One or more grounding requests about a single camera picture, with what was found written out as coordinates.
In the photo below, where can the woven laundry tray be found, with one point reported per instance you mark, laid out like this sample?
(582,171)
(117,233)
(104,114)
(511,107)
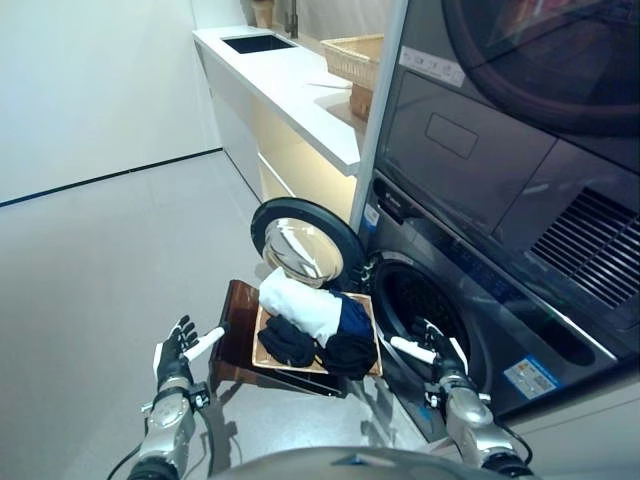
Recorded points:
(320,345)

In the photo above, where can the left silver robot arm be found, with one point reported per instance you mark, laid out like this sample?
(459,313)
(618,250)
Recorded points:
(165,425)

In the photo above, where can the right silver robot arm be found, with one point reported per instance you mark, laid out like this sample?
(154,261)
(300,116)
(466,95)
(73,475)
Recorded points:
(475,420)

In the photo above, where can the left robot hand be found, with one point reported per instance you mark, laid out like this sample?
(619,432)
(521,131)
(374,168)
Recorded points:
(172,350)

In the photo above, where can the white vertical side panel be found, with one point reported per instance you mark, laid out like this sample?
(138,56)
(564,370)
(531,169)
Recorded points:
(377,115)

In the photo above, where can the white folded garment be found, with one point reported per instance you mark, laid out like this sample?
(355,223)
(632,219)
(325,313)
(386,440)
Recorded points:
(302,305)

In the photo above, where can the brown glossy side table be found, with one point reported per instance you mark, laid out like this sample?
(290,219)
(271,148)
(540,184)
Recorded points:
(240,345)

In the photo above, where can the white counter cabinet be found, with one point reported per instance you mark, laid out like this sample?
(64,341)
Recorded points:
(270,115)

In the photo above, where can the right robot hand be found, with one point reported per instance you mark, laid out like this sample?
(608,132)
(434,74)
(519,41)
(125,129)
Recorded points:
(440,350)

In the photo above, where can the black crumpled garment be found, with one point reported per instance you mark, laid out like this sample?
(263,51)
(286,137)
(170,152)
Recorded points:
(350,357)

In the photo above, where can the large woven wicker basket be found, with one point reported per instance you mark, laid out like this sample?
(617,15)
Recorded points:
(355,57)

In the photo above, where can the dark grey stacked dryer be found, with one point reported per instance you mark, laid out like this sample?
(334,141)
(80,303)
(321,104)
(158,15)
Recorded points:
(515,115)

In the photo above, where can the round washing machine door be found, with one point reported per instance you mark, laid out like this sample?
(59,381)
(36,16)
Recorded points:
(305,245)

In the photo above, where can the grey robot torso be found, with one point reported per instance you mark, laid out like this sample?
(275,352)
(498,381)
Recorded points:
(350,462)

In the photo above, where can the dark grey washing machine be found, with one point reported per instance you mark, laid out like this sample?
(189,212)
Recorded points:
(480,310)

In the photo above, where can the small woven wicker basket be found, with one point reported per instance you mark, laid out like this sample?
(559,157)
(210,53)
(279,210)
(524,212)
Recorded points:
(361,100)

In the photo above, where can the navy blue garment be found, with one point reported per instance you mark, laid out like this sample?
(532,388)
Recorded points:
(356,317)

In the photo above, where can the black recessed sink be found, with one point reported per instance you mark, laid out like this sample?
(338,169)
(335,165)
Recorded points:
(257,42)

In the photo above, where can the metal faucet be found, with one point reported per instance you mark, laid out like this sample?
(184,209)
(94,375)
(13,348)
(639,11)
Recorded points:
(291,17)

